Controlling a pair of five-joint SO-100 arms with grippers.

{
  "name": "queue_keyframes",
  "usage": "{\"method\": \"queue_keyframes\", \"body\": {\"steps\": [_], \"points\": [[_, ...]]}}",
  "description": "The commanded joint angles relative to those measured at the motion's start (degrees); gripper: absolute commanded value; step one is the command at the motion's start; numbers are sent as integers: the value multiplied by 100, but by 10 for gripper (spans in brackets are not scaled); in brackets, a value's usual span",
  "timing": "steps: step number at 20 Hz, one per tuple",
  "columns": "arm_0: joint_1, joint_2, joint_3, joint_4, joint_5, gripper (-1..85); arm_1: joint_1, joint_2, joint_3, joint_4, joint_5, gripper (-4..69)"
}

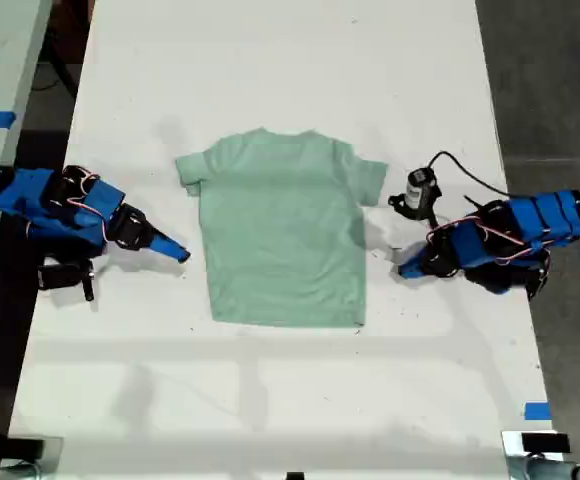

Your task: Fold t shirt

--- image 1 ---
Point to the small black box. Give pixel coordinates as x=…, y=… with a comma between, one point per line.
x=22, y=447
x=545, y=442

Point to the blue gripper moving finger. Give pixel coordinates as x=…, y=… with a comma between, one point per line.
x=167, y=252
x=416, y=272

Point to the grey metal pipe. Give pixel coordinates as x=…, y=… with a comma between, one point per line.
x=565, y=470
x=5, y=472

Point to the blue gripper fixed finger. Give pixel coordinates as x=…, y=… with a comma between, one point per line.
x=415, y=257
x=170, y=243

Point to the pale green t-shirt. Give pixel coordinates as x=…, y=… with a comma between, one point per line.
x=280, y=230

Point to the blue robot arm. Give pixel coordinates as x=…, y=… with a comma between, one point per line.
x=45, y=205
x=525, y=225

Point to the black camera box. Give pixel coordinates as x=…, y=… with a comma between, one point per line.
x=417, y=192
x=62, y=275

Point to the short blue tape strip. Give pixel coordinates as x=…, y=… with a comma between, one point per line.
x=537, y=411

